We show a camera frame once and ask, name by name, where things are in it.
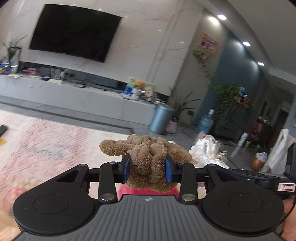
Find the white standing tube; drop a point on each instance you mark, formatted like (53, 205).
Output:
(240, 142)

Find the green landscape painting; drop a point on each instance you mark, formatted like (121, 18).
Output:
(129, 84)

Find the pink woven basket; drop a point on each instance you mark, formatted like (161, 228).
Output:
(172, 126)

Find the snake plant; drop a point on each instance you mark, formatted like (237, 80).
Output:
(182, 104)

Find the grey-blue trash can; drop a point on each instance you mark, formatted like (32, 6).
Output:
(160, 120)

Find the green plant in glass vase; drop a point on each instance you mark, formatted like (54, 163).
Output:
(12, 53)

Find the hanging vine plant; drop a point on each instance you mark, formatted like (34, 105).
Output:
(202, 60)

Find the small teddy bear figure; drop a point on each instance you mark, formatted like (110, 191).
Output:
(139, 89)

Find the wall-mounted black television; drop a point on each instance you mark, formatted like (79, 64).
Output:
(74, 32)

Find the white marble television console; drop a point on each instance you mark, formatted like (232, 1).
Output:
(81, 99)

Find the black remote control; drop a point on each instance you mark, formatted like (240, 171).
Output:
(2, 129)

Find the white router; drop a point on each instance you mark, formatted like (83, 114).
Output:
(56, 75)

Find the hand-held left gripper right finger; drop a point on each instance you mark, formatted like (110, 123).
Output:
(168, 170)

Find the brown plush toy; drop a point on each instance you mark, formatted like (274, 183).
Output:
(148, 162)

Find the framed wall picture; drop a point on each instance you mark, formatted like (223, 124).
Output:
(208, 43)

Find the person's right hand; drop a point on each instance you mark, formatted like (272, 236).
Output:
(290, 220)

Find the white hanging garment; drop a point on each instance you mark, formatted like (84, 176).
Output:
(279, 148)

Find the red tin box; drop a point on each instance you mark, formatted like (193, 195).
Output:
(129, 191)

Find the gold pot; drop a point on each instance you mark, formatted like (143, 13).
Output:
(257, 162)

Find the pink lace tablecloth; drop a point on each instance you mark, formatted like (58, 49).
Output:
(57, 148)

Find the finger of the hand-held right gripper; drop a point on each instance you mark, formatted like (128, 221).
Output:
(254, 177)

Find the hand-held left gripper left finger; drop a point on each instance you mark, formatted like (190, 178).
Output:
(126, 168)

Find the bushy pothos plant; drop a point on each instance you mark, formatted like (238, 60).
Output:
(225, 97)

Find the blue water jug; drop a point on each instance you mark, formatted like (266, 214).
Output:
(205, 122)

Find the dark grey cabinet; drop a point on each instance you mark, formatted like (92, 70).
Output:
(235, 122)

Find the white satin cloth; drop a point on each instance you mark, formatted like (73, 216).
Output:
(205, 150)

